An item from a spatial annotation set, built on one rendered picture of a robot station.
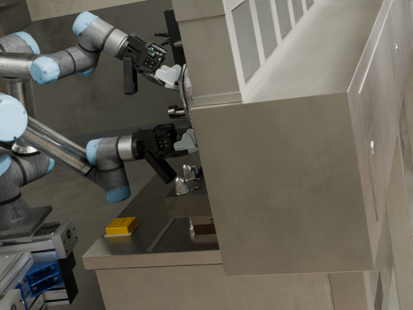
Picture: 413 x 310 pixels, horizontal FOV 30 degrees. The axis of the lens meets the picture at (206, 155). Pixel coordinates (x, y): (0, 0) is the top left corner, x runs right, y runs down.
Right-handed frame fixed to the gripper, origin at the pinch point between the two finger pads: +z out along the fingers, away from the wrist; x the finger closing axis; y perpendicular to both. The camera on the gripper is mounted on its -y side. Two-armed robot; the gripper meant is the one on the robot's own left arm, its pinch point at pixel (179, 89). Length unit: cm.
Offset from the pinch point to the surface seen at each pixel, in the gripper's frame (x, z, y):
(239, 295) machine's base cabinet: -34, 44, -26
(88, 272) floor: 126, -15, -173
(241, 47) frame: -85, 18, 48
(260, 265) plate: -92, 39, 20
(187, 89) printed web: -8.2, 3.3, 4.8
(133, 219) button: -16.7, 8.1, -35.3
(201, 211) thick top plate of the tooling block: -28.1, 24.2, -14.3
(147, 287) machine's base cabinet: -34, 22, -40
